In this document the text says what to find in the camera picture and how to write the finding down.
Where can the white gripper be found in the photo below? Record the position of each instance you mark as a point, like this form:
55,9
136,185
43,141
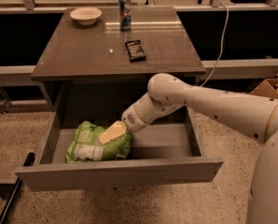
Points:
131,121

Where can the green rice chip bag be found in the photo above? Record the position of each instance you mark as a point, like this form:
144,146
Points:
84,146

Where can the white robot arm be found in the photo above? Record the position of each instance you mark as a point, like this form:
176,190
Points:
253,116

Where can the grey open drawer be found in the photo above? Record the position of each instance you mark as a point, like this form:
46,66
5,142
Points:
164,153

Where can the grey cabinet counter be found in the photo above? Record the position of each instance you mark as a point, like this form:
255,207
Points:
77,52

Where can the white paper bowl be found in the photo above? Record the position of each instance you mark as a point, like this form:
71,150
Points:
86,15

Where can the blue energy drink can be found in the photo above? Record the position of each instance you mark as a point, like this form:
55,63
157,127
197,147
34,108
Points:
125,15

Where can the cardboard box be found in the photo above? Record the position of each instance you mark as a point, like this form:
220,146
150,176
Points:
267,88

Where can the black frame at floor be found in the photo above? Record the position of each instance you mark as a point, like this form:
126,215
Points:
8,195

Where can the grey window rail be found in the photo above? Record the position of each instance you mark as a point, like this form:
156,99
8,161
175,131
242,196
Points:
12,76

